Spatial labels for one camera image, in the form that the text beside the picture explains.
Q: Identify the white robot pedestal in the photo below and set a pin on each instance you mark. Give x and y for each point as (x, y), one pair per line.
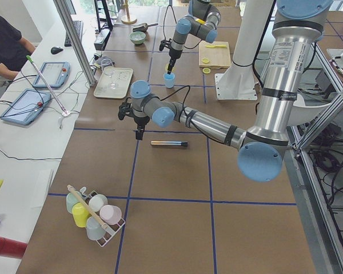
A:
(237, 82)

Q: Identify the grey-blue upturned cup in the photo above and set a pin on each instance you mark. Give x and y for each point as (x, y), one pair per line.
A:
(94, 230)

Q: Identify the upper teach pendant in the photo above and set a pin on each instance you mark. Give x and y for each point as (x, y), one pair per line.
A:
(55, 73)

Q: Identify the black computer mouse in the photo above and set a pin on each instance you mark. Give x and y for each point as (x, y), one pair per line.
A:
(56, 49)

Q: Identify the metal ice scoop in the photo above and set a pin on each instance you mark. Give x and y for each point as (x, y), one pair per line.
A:
(143, 27)

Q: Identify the yellow upturned cup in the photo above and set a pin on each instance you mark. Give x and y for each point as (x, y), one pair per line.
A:
(80, 215)

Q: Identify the metal rod on desk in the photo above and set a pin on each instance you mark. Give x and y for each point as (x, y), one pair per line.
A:
(65, 112)

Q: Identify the person in black shirt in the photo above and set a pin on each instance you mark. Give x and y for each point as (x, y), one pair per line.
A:
(14, 49)

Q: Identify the wooden rack handle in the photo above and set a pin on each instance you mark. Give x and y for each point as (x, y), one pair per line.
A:
(93, 214)

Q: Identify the teach pendant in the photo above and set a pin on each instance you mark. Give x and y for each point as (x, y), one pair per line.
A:
(26, 107)
(55, 73)

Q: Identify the white wire cup rack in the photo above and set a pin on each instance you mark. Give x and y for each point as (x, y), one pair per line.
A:
(112, 229)

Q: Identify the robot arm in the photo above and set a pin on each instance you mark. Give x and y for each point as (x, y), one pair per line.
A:
(201, 21)
(262, 146)

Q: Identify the pale green upturned cup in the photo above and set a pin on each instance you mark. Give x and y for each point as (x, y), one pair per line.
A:
(71, 201)

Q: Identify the white upturned cup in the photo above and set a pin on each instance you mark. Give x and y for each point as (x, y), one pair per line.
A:
(97, 202)

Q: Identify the lower teach pendant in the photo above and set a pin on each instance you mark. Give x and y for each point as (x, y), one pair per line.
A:
(26, 107)

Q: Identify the light blue cup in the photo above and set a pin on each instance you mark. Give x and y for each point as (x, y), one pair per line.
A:
(169, 79)

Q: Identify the bamboo cutting board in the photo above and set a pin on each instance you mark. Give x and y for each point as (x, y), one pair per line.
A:
(219, 58)

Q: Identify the wine glass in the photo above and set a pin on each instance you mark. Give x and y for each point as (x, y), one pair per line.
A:
(108, 69)

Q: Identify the cream bear tray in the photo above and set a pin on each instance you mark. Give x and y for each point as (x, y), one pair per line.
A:
(122, 76)

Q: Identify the metal muddler stick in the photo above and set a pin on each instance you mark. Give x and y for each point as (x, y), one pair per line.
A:
(158, 143)

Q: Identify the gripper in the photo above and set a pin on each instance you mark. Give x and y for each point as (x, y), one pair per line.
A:
(172, 55)
(140, 121)

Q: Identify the yellow plastic knife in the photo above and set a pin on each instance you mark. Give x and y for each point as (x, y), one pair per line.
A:
(215, 46)

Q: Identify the green bowl of ice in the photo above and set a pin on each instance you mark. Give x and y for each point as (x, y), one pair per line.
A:
(137, 37)

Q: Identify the wooden mug tree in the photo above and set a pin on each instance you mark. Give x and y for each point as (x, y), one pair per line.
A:
(128, 18)

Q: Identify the red bottle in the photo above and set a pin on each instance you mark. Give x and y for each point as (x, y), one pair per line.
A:
(12, 248)

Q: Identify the white chair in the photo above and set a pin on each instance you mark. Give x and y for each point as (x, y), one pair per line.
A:
(301, 113)

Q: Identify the aluminium frame post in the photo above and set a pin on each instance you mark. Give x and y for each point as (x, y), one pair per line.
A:
(67, 21)

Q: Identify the pink upturned cup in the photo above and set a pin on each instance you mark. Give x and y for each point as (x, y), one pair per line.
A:
(110, 214)

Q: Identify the black box on desk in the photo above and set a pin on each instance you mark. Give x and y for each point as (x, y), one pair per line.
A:
(102, 39)

